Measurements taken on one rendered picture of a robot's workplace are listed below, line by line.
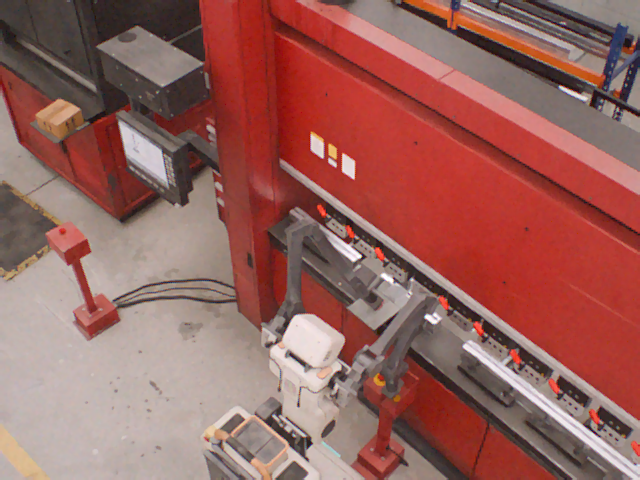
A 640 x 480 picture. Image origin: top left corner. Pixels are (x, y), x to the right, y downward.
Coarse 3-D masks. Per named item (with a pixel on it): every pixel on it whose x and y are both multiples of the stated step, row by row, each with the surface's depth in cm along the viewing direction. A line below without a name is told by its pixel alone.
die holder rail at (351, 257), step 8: (296, 208) 415; (296, 216) 411; (304, 216) 411; (320, 224) 406; (328, 232) 402; (336, 240) 398; (336, 248) 395; (344, 248) 395; (352, 248) 394; (344, 256) 393; (352, 256) 390; (360, 256) 391; (352, 264) 392
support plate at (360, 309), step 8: (384, 280) 375; (384, 288) 372; (384, 296) 368; (352, 304) 365; (360, 304) 365; (384, 304) 365; (392, 304) 365; (400, 304) 365; (352, 312) 362; (360, 312) 361; (368, 312) 361; (376, 312) 361; (384, 312) 361; (392, 312) 361; (368, 320) 358; (376, 320) 358; (384, 320) 358; (376, 328) 356
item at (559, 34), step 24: (432, 0) 485; (456, 0) 474; (480, 0) 480; (504, 0) 474; (528, 0) 478; (504, 24) 457; (528, 24) 464; (552, 24) 455; (576, 24) 459; (600, 24) 455; (552, 48) 443; (600, 48) 439
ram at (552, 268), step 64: (320, 64) 321; (320, 128) 347; (384, 128) 311; (448, 128) 288; (384, 192) 334; (448, 192) 301; (512, 192) 273; (448, 256) 322; (512, 256) 291; (576, 256) 265; (512, 320) 311; (576, 320) 281; (576, 384) 300
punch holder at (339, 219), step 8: (328, 208) 377; (336, 208) 372; (328, 216) 381; (336, 216) 375; (344, 216) 370; (328, 224) 385; (336, 224) 379; (344, 224) 373; (352, 224) 377; (336, 232) 383; (344, 232) 377
